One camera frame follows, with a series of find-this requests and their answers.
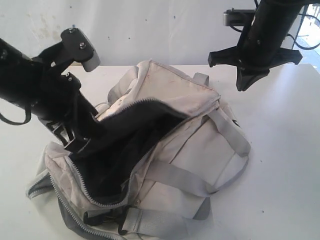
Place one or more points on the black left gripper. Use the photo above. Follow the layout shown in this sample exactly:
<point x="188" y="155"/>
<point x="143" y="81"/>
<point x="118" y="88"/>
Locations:
<point x="63" y="109"/>

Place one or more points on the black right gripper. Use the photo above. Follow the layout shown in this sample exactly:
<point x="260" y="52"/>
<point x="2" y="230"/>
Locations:
<point x="253" y="65"/>

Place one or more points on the white canvas duffel bag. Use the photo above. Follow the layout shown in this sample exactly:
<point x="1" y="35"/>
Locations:
<point x="171" y="143"/>

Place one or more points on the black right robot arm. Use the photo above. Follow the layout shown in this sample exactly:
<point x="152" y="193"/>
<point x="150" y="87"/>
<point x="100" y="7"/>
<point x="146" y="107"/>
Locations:
<point x="259" y="48"/>

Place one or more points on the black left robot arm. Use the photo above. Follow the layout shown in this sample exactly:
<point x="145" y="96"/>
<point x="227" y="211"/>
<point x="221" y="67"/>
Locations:
<point x="20" y="76"/>

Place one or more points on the white backdrop curtain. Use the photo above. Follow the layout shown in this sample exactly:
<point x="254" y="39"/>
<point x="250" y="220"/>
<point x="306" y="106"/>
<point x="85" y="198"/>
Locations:
<point x="124" y="32"/>

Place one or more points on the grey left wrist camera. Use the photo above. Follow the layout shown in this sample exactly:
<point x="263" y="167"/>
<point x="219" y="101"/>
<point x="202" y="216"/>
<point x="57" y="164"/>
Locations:
<point x="80" y="49"/>

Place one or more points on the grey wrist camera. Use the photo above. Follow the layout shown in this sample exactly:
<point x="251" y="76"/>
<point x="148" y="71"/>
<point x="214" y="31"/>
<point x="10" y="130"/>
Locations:
<point x="237" y="17"/>
<point x="80" y="49"/>

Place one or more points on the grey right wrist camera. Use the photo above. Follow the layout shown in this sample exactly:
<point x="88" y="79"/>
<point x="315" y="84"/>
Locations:
<point x="237" y="17"/>

